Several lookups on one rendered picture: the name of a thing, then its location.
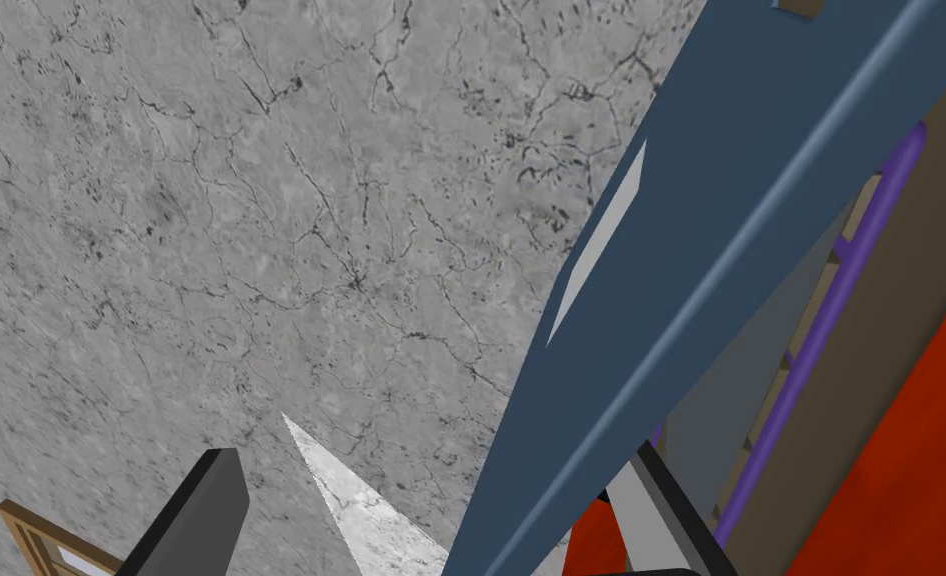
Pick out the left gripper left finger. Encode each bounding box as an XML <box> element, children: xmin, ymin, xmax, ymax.
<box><xmin>115</xmin><ymin>447</ymin><xmax>251</xmax><ymax>576</ymax></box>

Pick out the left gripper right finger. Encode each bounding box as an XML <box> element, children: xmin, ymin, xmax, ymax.
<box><xmin>604</xmin><ymin>439</ymin><xmax>739</xmax><ymax>576</ymax></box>

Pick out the purple bar handle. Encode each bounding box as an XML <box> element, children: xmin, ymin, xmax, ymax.
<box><xmin>711</xmin><ymin>121</ymin><xmax>929</xmax><ymax>550</ymax></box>

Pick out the blue cupboard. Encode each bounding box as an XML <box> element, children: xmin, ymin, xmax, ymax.
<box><xmin>439</xmin><ymin>0</ymin><xmax>946</xmax><ymax>576</ymax></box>

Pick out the wooden framed window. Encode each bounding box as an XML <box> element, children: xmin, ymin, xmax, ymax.
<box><xmin>0</xmin><ymin>499</ymin><xmax>127</xmax><ymax>576</ymax></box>

